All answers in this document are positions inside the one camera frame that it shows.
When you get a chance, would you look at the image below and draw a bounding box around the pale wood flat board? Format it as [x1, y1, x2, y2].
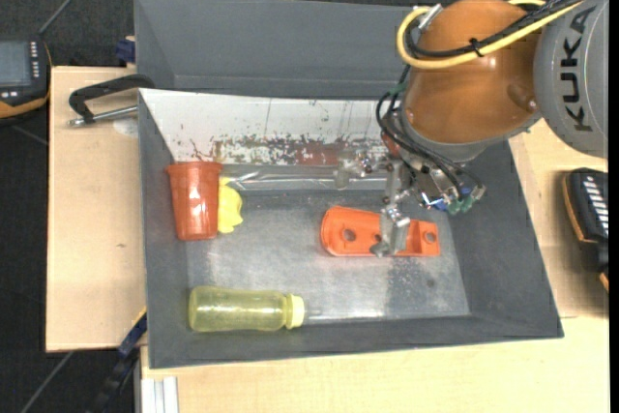
[45, 65, 149, 353]

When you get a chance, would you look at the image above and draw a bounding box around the orange plastic cup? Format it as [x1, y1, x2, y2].
[165, 161, 224, 242]

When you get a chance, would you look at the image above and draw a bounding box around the yellow crumpled cloth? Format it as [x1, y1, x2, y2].
[217, 176, 245, 236]

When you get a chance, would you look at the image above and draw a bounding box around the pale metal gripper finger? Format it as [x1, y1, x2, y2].
[368, 205, 413, 259]
[333, 151, 374, 190]

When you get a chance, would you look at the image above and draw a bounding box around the yellow clear plastic bottle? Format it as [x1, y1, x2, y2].
[187, 284, 308, 334]

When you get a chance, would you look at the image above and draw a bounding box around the orange flat block with holes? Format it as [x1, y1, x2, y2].
[319, 205, 442, 259]

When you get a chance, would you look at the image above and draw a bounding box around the grey metal bin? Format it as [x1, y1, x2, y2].
[133, 0, 566, 369]

